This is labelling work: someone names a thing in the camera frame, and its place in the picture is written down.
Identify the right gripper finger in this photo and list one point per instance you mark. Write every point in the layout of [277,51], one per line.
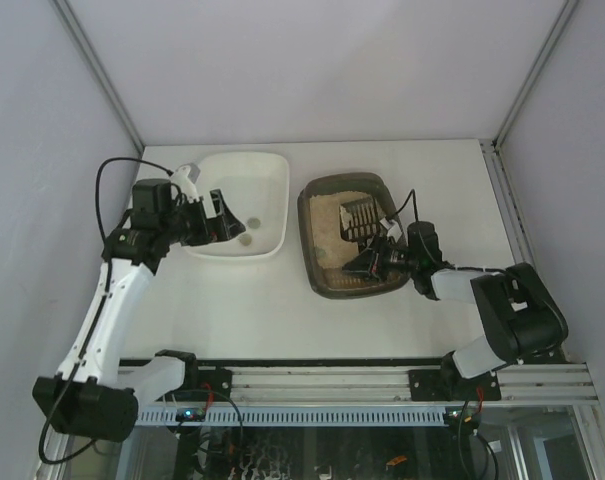
[372,246]
[362,265]

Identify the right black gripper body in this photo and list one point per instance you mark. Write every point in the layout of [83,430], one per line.
[375,257]

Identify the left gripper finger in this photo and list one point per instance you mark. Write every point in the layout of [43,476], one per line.
[218,202]
[224,226]

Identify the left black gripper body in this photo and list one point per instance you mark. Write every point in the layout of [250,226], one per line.
[210,220]

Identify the black slotted litter scoop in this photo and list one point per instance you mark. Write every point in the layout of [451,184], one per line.
[360,220]

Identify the brown translucent litter box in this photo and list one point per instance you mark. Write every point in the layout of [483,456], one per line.
[318,219]

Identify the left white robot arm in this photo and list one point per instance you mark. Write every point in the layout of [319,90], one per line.
[86,396]

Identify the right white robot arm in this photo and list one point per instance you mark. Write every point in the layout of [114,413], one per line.
[518,315]

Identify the white plastic waste tray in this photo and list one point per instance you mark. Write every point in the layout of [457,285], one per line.
[254,184]

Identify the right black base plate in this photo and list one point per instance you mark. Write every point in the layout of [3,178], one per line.
[431,385]

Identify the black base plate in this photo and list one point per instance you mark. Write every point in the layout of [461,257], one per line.
[431,385]
[208,382]

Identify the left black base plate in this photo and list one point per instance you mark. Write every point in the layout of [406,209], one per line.
[208,382]

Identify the grey slotted cable duct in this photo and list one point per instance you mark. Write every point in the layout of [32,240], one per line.
[271,416]

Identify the aluminium mounting rail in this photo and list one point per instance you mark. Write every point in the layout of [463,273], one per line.
[551,384]

